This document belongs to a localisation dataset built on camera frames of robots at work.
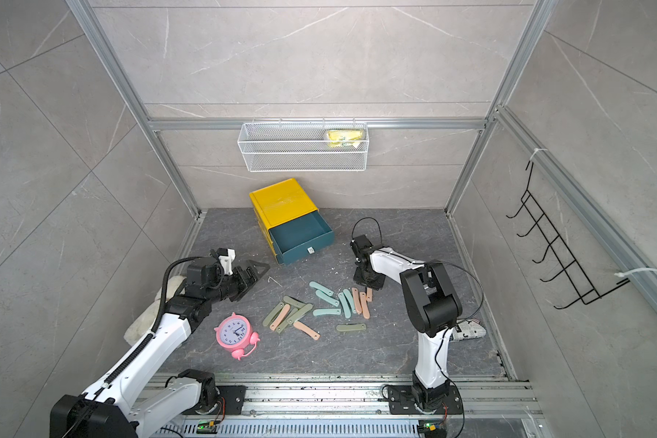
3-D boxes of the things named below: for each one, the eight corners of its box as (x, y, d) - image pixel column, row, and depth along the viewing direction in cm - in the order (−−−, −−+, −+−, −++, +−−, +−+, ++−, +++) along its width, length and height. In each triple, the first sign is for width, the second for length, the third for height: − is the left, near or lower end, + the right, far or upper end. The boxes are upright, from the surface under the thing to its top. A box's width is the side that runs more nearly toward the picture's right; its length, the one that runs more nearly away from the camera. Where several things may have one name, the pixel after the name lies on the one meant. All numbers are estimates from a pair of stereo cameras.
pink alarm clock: (213, 335, 87) (209, 332, 84) (238, 312, 92) (236, 307, 90) (239, 364, 82) (236, 361, 79) (265, 337, 87) (263, 333, 84)
